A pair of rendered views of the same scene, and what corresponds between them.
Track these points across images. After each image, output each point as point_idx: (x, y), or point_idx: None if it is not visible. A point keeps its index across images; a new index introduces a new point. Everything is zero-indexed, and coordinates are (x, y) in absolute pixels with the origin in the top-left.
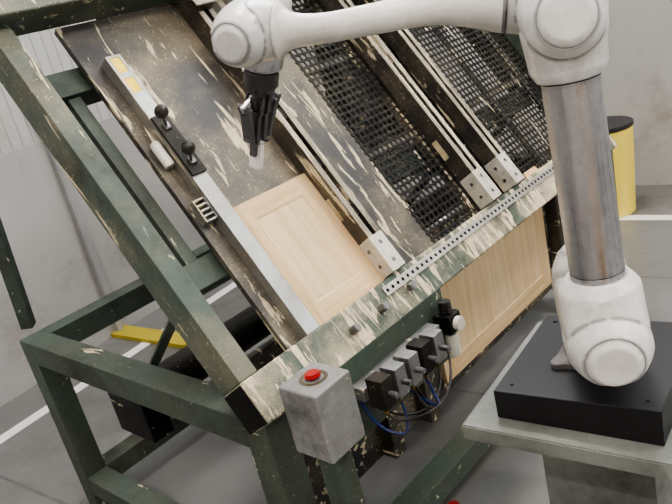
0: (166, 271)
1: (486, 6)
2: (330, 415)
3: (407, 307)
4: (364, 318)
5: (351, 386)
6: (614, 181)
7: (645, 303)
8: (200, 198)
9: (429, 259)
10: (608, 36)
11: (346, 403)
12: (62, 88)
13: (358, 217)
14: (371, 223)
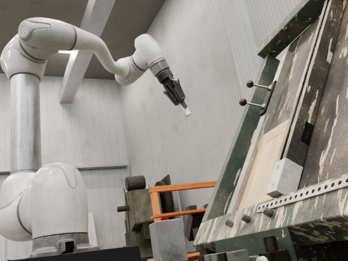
0: (224, 163)
1: None
2: (152, 238)
3: (258, 228)
4: (240, 220)
5: (156, 231)
6: (10, 127)
7: (0, 195)
8: None
9: (299, 195)
10: (4, 65)
11: (155, 238)
12: None
13: (283, 145)
14: (285, 150)
